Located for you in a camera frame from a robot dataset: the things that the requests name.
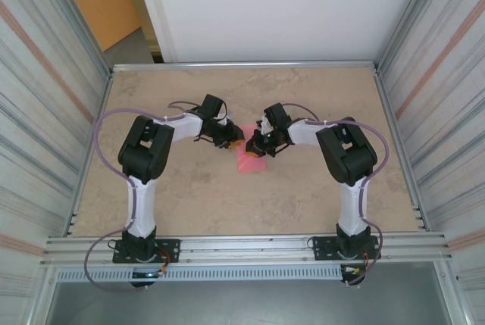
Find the pink cloth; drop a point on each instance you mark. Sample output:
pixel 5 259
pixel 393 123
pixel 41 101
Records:
pixel 252 166

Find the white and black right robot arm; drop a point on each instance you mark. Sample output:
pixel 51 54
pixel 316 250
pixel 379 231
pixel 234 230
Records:
pixel 352 207

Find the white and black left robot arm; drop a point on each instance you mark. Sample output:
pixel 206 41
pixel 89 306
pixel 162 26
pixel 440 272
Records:
pixel 144 207

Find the black controller board green light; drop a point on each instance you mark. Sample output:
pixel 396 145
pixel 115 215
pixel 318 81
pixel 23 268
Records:
pixel 146 275

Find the orange wooden door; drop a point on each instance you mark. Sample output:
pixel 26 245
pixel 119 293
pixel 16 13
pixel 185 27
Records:
pixel 98 3

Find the narrow aluminium table edge rail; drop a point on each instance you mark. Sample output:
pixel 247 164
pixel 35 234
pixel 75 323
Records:
pixel 401 150
pixel 246 66
pixel 91 150

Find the wide aluminium mounting rail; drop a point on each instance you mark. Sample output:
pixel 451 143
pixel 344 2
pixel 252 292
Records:
pixel 246 249

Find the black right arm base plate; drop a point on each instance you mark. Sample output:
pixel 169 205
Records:
pixel 322 247

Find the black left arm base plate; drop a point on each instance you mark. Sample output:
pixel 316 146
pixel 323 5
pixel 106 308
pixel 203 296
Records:
pixel 170 251

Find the white door frame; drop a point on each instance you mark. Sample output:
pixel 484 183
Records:
pixel 155 10

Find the translucent corrugated enclosure panel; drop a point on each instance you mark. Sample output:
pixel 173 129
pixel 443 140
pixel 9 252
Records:
pixel 447 94
pixel 38 94

